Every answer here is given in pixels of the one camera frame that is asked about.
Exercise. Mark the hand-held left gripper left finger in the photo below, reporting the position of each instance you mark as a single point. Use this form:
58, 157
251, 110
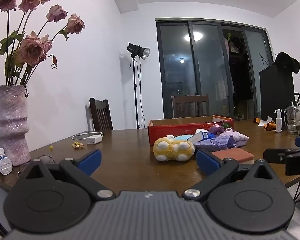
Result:
90, 160

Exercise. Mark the black studio light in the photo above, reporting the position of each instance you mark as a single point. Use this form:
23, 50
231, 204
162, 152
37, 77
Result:
137, 50

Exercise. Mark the bunch of dried pink roses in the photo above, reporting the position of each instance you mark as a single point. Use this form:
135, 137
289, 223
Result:
31, 48

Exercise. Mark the brown wooden chair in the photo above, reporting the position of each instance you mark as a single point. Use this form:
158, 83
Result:
190, 106

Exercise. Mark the white spray bottle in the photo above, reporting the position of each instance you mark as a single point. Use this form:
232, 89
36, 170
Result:
278, 123

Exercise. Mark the white power adapter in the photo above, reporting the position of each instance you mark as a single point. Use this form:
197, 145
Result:
94, 140

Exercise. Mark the pink speckled ceramic vase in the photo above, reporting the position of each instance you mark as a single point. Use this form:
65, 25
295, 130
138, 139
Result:
11, 125

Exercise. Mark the blue and white small box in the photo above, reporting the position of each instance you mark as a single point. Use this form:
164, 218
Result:
202, 137

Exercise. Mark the light blue face mask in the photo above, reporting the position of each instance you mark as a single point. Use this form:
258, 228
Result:
181, 138

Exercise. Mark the lilac towel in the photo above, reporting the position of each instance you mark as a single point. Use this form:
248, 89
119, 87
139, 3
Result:
240, 137

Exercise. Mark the yellow dried petal crumbs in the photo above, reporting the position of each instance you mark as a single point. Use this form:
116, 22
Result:
78, 145

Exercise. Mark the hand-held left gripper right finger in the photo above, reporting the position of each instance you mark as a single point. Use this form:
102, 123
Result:
207, 161

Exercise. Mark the dark framed sliding glass door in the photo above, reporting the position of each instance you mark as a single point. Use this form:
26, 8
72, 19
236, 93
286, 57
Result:
207, 75

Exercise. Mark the purple satin scrunchie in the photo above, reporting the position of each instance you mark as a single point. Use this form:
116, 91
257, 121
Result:
216, 129

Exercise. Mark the black cloth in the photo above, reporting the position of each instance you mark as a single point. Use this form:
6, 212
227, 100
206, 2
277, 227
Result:
287, 61

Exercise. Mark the red cardboard box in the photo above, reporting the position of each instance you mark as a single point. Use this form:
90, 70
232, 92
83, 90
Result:
170, 130

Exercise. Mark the clear glass cup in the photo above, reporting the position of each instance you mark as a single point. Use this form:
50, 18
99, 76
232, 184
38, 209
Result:
294, 122

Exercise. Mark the hanging clothes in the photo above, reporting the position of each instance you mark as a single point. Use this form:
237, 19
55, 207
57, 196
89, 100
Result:
233, 45

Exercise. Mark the black paper bag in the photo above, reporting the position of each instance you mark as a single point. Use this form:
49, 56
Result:
276, 95

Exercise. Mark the purple towel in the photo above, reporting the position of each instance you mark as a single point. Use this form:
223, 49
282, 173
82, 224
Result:
212, 143

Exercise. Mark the brick red sponge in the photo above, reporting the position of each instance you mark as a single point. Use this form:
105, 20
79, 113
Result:
233, 155

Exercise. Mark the yellow plush toy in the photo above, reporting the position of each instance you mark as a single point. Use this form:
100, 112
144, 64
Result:
171, 150

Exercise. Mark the dark wooden chair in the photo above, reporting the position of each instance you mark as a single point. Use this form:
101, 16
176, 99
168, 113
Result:
100, 115

